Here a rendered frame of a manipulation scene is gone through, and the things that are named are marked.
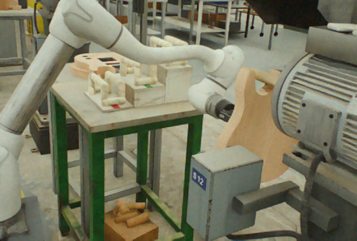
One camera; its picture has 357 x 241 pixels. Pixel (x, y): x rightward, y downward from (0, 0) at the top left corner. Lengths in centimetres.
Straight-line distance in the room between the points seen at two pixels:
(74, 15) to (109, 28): 11
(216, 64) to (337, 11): 56
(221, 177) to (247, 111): 35
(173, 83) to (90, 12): 71
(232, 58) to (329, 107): 70
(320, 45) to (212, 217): 49
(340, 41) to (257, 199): 42
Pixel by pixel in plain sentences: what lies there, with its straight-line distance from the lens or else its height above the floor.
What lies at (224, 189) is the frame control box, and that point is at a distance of 101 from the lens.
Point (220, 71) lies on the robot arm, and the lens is 159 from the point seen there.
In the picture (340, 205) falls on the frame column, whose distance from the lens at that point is 104.
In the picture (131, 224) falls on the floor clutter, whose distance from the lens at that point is 241.
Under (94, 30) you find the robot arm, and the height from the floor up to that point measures 135.
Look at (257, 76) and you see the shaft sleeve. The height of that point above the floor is 125.
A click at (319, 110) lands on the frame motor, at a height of 127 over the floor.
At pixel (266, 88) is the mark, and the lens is 133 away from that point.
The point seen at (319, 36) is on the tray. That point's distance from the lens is 105.
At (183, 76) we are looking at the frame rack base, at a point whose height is 106.
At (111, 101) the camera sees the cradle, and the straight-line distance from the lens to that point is 184.
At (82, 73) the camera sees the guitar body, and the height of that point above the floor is 93.
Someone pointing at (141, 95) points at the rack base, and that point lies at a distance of 186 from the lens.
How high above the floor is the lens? 158
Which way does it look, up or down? 21 degrees down
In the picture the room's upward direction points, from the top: 3 degrees clockwise
